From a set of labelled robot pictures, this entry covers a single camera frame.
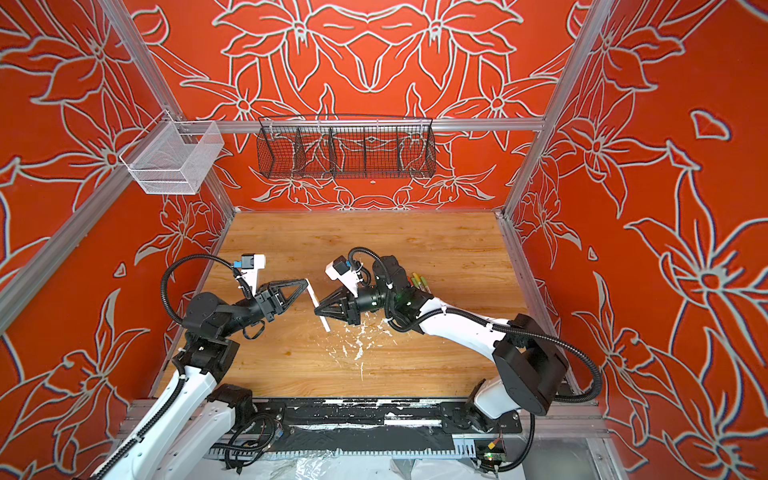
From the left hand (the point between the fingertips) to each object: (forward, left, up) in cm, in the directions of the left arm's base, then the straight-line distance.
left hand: (306, 288), depth 64 cm
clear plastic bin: (+43, +52, +2) cm, 68 cm away
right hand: (-3, -2, -5) cm, 6 cm away
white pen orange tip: (-4, -3, -6) cm, 8 cm away
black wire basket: (+55, -1, 0) cm, 55 cm away
